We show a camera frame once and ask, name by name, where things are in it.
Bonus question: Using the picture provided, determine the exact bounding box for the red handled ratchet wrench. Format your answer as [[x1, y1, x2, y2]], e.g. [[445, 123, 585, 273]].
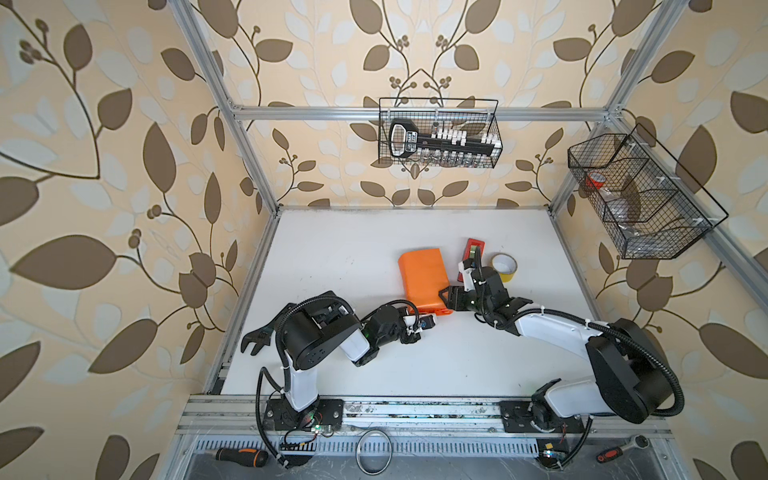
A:
[[596, 435, 650, 464]]

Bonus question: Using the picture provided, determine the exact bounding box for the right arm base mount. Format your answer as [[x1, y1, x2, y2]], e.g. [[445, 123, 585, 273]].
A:
[[499, 400, 585, 435]]

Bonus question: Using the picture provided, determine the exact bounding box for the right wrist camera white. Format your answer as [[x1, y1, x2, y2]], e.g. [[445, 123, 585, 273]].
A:
[[459, 259, 484, 292]]

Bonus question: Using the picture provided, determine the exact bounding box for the aluminium front rail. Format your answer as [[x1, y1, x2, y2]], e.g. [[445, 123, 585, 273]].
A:
[[176, 395, 672, 438]]

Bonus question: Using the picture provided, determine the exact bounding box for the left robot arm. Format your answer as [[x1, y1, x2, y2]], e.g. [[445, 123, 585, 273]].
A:
[[240, 291, 435, 414]]

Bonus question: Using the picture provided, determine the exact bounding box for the red tape dispenser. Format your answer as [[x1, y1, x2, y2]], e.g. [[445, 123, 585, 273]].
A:
[[457, 238, 485, 282]]

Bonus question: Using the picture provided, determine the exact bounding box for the black socket tool set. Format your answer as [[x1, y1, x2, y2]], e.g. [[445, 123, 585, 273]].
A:
[[384, 119, 503, 159]]

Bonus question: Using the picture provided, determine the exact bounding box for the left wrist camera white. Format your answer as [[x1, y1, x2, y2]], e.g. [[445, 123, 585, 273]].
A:
[[403, 315, 435, 334]]

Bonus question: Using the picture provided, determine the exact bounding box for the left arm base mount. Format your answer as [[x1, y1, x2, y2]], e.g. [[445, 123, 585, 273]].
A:
[[263, 398, 345, 434]]

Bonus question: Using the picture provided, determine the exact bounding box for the black wire basket wall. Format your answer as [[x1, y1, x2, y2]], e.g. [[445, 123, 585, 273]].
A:
[[568, 124, 728, 260], [378, 96, 503, 169]]

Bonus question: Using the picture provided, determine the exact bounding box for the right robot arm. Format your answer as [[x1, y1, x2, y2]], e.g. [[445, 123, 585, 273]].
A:
[[439, 267, 685, 431]]

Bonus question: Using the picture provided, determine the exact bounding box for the red capped item in basket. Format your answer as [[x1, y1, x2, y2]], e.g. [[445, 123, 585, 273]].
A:
[[584, 171, 607, 192]]

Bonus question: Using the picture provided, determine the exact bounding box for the black wire basket back wall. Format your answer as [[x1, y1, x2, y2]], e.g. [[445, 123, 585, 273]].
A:
[[378, 96, 503, 169]]

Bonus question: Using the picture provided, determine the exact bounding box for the yellow tape roll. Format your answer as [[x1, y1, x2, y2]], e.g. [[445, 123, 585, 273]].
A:
[[491, 253, 518, 283]]

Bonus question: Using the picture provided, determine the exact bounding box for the black wire basket right wall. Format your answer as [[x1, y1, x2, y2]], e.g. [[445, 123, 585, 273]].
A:
[[568, 124, 728, 260]]

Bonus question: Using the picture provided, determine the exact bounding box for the orange black screwdriver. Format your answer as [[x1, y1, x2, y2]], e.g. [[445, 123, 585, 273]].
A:
[[214, 448, 269, 468]]

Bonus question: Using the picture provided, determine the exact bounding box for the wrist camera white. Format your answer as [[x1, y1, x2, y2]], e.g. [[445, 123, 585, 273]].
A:
[[403, 315, 435, 334], [459, 259, 484, 292]]

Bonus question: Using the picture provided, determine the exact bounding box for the metal ring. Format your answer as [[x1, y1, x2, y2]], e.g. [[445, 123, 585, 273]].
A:
[[354, 428, 395, 477]]

